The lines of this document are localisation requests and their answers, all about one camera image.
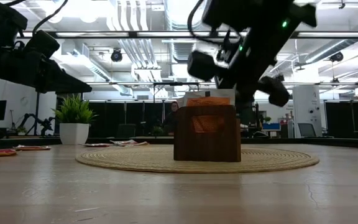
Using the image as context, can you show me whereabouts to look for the person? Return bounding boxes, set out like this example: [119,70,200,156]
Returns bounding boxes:
[162,101,180,137]

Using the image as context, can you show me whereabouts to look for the black ceiling spotlight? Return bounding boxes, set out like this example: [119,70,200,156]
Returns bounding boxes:
[110,48,124,63]
[329,51,344,63]

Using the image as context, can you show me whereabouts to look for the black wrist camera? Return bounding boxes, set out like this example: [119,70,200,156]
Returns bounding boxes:
[202,0,251,32]
[25,29,61,59]

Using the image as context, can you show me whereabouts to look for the black right camera cable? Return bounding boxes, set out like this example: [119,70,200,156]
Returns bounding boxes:
[186,0,226,46]

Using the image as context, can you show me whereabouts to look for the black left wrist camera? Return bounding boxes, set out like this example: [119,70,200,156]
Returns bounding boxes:
[25,29,61,59]

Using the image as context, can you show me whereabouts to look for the round woven straw placemat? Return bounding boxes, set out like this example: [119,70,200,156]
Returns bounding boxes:
[75,145,320,174]

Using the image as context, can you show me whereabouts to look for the white ceiling air duct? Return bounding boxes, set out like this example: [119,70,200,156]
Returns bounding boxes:
[163,0,204,63]

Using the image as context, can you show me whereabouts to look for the green plant in white pot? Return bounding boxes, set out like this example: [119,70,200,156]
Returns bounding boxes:
[51,93,98,146]

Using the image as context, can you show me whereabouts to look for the orange white Tazo tea packet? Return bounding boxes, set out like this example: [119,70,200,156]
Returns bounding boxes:
[178,89,236,108]
[185,96,231,134]

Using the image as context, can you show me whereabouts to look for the round white pendant lamp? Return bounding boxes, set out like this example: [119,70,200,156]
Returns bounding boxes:
[44,1,64,24]
[79,2,99,24]

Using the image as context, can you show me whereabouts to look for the black overhead crossbar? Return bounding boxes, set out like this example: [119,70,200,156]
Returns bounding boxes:
[17,30,358,40]

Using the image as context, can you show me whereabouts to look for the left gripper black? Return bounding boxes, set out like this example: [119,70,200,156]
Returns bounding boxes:
[11,44,93,95]

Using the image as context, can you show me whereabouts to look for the black aluminium table frame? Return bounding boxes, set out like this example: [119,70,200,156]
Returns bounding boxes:
[0,136,358,149]

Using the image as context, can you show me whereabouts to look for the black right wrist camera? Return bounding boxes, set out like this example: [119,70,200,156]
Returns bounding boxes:
[202,0,251,32]

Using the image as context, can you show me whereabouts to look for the small green desk plant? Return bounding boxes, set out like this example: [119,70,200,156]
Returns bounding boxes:
[151,125,165,138]

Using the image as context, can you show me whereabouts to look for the black partition panel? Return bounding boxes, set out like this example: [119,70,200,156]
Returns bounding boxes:
[324,93,358,139]
[87,101,175,138]

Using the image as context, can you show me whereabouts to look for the grey office chair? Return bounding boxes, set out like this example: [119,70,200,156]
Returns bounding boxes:
[116,123,137,139]
[297,123,317,138]

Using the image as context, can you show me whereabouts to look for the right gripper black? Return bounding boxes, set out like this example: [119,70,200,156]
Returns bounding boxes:
[187,29,290,110]

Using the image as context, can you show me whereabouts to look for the white pillar cabinet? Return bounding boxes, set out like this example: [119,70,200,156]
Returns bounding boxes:
[291,85,322,138]

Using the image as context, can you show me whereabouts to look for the brown wooden tea box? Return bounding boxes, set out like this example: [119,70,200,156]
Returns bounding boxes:
[173,105,242,163]

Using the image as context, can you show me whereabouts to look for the black support pole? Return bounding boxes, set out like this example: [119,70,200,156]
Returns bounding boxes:
[35,92,42,127]

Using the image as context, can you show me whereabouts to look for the thin black background rail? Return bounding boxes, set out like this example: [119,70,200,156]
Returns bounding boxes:
[31,80,358,87]

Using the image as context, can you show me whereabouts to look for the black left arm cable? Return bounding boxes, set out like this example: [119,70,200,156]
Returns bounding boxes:
[32,0,70,34]

